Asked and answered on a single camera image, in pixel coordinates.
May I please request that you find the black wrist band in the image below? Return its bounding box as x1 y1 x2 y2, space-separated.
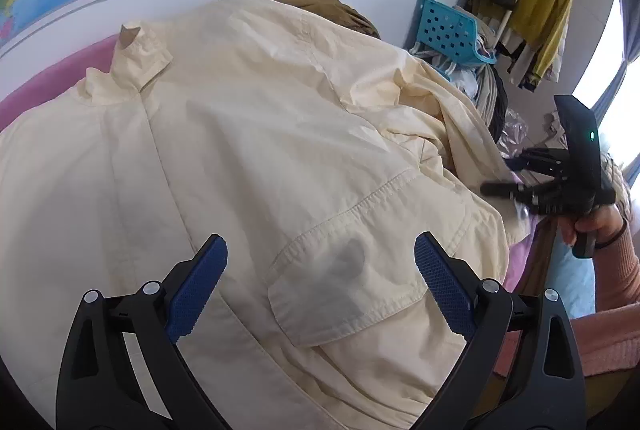
592 217 628 251

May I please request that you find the blue plastic basket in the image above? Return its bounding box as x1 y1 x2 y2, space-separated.
413 0 497 66

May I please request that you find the olive brown garment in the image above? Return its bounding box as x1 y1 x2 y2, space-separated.
260 0 383 42

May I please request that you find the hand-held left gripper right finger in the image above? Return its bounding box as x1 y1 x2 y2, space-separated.
413 231 587 430

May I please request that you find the cream yellow shirt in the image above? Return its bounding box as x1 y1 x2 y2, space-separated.
0 0 531 430

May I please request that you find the person's right hand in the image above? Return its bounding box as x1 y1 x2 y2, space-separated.
556 203 628 256

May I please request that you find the light blue cloth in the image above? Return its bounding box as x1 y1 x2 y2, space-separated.
547 250 596 316

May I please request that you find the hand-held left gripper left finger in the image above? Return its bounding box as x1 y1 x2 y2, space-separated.
56 233 231 430

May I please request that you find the clear plastic bag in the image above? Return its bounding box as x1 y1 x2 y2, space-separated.
502 107 532 156

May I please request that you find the grey blue curtain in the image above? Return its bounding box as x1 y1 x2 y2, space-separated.
595 0 640 136

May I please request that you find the pile of mixed clothes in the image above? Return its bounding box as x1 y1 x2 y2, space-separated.
407 35 511 141

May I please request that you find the person's right forearm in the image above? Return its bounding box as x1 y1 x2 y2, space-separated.
570 220 640 378

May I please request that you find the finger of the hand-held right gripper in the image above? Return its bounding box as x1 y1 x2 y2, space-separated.
505 147 571 173
481 180 566 213

